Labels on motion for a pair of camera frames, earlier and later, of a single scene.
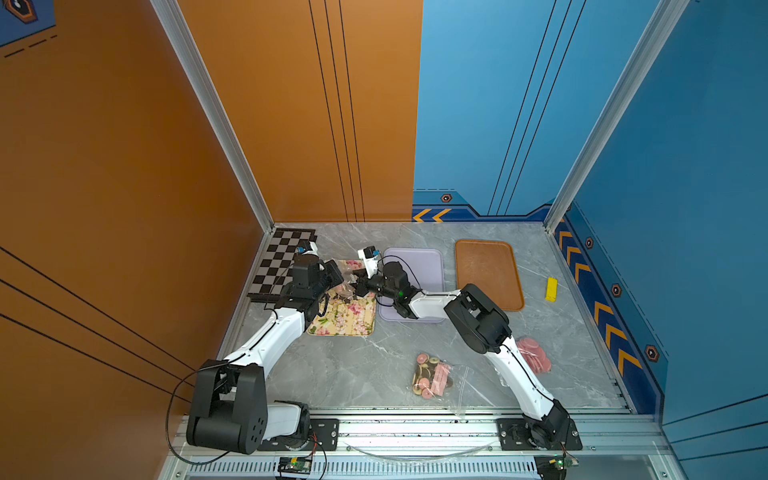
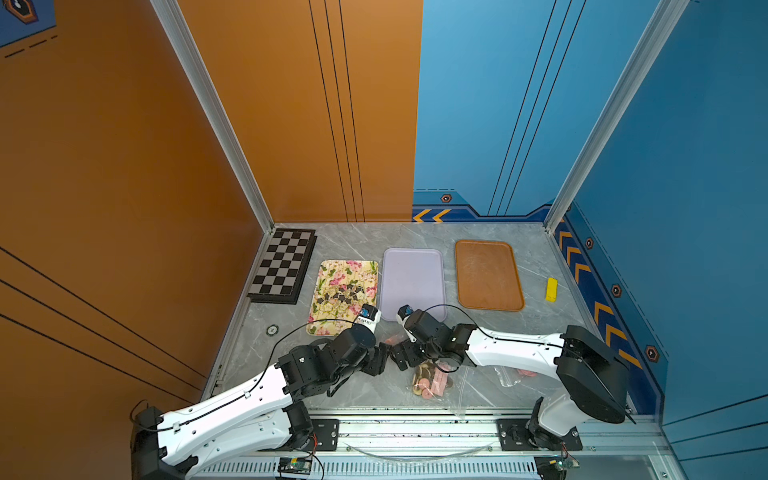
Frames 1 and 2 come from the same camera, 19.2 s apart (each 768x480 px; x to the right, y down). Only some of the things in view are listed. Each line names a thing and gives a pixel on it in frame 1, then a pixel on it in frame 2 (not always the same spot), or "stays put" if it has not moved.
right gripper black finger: [363, 285] to [407, 354]
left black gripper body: [327, 279] to [337, 379]
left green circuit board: [295, 465] stays put
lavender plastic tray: [425, 269] stays put
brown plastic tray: [490, 267] stays put
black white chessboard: [276, 268] stays put
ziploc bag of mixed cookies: [436, 379] stays put
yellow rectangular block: [551, 289] stays put
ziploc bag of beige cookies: [345, 293] to [392, 337]
